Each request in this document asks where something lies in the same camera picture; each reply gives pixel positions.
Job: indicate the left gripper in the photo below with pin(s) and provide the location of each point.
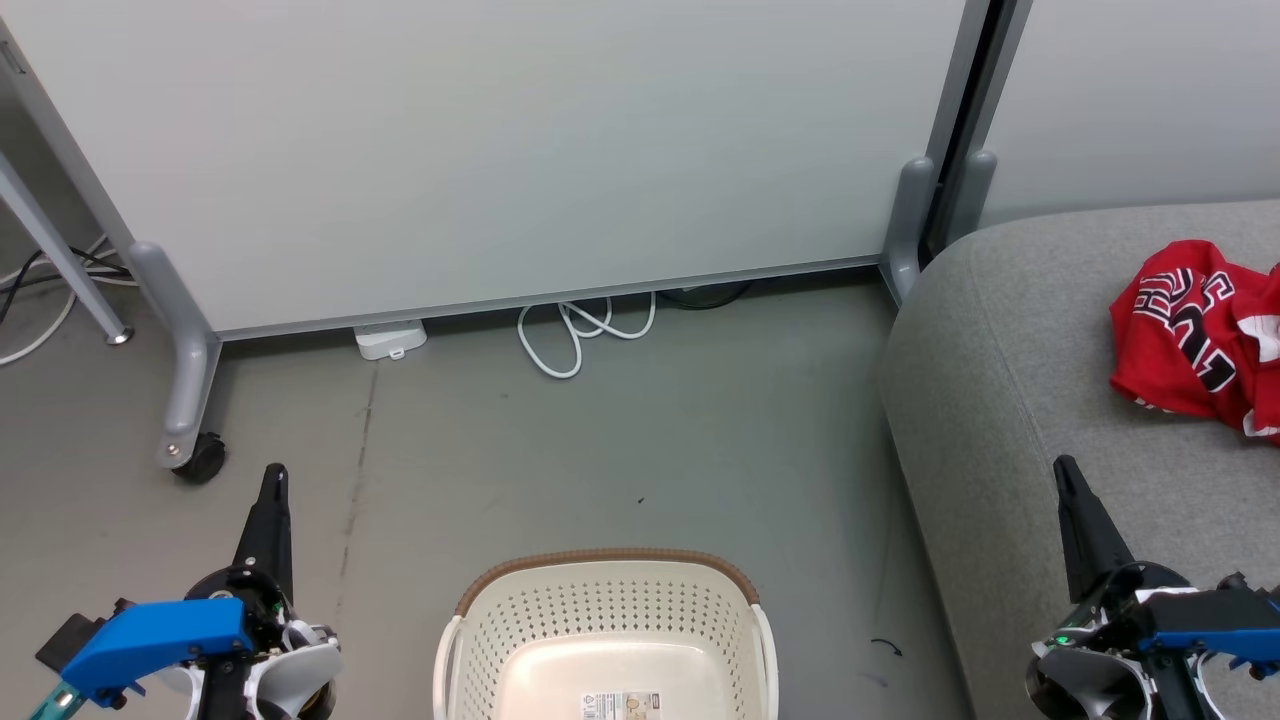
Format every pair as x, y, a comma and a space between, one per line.
285, 670

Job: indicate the large white partition panel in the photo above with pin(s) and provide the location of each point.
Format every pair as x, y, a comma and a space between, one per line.
500, 140

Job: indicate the cream perforated laundry basket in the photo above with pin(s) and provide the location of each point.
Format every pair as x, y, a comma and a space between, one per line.
600, 620

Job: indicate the grey metal table leg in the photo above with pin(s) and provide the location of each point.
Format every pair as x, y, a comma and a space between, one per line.
60, 255

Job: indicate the black caster wheel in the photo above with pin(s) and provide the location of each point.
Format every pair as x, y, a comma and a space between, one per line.
205, 460

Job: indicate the blue camera bracket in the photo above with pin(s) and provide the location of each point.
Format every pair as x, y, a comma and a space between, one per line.
1220, 625
160, 635

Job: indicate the red jersey with lettering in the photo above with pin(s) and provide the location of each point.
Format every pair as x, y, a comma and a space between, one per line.
1180, 330

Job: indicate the small white partition panel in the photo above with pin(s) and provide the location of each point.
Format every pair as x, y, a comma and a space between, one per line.
1140, 90

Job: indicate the left blue camera bracket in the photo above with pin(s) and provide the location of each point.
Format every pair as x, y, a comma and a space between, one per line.
160, 635

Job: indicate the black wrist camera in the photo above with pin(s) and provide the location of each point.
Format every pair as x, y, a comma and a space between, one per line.
1235, 582
70, 640

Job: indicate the right blue camera bracket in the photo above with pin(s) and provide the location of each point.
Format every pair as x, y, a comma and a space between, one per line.
1220, 625

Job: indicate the black round floor base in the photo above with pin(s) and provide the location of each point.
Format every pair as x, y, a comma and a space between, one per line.
705, 295

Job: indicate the grey fabric sofa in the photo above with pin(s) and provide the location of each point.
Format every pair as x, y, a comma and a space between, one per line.
1010, 400

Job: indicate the white power adapter box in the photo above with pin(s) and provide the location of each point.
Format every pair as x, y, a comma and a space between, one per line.
390, 339

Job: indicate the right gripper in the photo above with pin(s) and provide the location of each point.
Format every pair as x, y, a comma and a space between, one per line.
1090, 670

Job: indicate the grey partition foot post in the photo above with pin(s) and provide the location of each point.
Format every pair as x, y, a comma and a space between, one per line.
975, 195
910, 220

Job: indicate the grey partition leg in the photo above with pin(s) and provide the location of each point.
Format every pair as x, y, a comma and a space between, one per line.
190, 370

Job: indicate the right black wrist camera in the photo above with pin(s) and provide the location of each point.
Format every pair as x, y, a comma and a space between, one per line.
1235, 582

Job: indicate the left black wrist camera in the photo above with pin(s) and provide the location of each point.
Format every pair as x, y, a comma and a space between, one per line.
70, 640

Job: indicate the basket bottom sticker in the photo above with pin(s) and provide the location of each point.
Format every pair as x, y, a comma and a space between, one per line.
622, 706

